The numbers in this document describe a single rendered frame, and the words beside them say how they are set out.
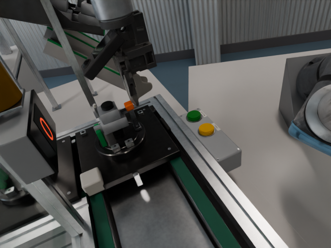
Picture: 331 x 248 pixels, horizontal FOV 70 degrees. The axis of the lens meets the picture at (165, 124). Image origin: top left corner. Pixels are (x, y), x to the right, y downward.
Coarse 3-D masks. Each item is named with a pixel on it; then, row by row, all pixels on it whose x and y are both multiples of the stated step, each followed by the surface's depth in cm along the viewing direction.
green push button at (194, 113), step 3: (192, 111) 68; (195, 111) 68; (198, 111) 68; (189, 114) 68; (192, 114) 67; (195, 114) 67; (198, 114) 67; (189, 117) 67; (192, 117) 66; (195, 117) 66; (198, 117) 66; (189, 120) 67; (192, 120) 66; (195, 120) 66
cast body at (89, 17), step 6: (84, 0) 70; (84, 6) 67; (90, 6) 67; (84, 12) 68; (90, 12) 68; (72, 18) 70; (78, 18) 69; (84, 18) 69; (90, 18) 69; (96, 18) 69; (90, 24) 70; (96, 24) 70
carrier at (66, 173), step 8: (64, 144) 68; (64, 152) 65; (72, 152) 65; (64, 160) 63; (72, 160) 62; (64, 168) 60; (72, 168) 60; (56, 176) 59; (64, 176) 58; (72, 176) 58; (56, 184) 57; (64, 184) 56; (72, 184) 56; (64, 192) 54; (72, 192) 54; (72, 200) 53
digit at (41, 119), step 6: (36, 108) 33; (36, 114) 32; (42, 114) 35; (36, 120) 31; (42, 120) 34; (42, 126) 32; (48, 126) 35; (42, 132) 31; (48, 132) 34; (54, 132) 37; (48, 138) 33; (54, 138) 36; (54, 144) 34
